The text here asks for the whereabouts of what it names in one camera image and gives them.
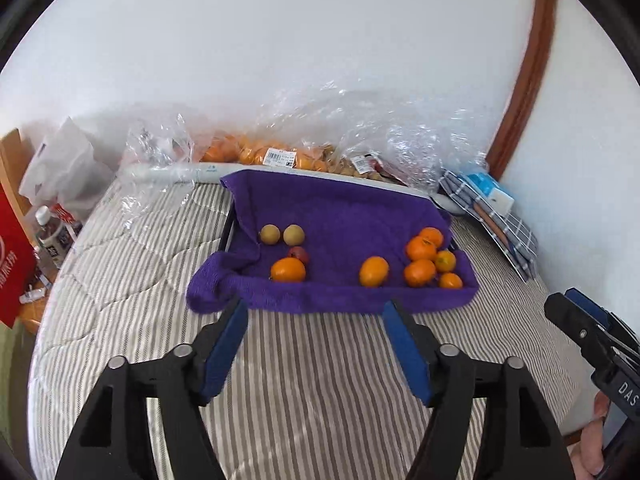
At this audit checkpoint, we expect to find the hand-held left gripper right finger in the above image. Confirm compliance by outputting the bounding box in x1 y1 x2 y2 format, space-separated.
381 299 571 480

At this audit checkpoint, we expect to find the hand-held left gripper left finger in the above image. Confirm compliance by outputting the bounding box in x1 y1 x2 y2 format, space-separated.
54 296 250 480

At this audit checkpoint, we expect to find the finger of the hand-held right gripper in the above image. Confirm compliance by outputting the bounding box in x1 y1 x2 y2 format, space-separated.
565 287 640 356
544 293 621 376

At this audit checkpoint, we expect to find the clear bag of brown fruits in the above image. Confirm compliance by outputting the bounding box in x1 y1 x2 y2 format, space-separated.
320 142 387 181

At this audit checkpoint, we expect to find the clear bag of red fruits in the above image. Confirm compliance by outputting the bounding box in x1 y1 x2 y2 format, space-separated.
345 90 490 196

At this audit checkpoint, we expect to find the person's right hand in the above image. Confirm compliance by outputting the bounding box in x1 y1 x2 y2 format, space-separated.
572 393 609 479

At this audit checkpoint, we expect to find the folded grey checked cloth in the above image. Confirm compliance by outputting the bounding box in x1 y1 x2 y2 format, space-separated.
440 169 540 282

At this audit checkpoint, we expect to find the striped quilted bedspread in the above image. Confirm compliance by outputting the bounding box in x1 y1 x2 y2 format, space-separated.
27 177 591 480

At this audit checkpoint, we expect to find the brown flat board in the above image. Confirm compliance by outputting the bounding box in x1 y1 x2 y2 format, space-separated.
472 202 513 256

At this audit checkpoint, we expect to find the blue and white tissue pack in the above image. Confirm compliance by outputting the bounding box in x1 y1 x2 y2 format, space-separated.
465 172 516 215

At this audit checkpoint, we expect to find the purple towel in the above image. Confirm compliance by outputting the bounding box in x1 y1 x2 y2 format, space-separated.
186 169 480 315

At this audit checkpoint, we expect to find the white padded roll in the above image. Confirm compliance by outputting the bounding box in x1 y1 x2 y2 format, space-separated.
122 160 456 211

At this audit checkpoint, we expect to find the wooden side table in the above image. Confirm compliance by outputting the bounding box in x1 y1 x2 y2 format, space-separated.
20 305 44 335

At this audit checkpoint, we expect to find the plastic bottle dark label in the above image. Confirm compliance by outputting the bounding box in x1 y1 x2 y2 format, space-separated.
34 205 76 270

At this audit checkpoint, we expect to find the labelled clear bag of oranges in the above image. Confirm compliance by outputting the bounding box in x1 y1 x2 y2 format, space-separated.
235 105 327 171

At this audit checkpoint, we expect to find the plastic bottle red label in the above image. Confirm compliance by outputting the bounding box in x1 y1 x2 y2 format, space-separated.
52 201 85 241

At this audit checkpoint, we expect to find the crumpled clear plastic bag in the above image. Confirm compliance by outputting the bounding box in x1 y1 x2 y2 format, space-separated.
122 112 197 182

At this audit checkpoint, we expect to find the red printed box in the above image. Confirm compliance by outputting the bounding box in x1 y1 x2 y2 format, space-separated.
0 180 39 329

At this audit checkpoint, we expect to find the white plastic bag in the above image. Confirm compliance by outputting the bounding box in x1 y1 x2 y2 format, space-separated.
20 117 114 216

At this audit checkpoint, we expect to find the wooden door frame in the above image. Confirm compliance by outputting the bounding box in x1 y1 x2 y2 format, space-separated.
487 0 559 181

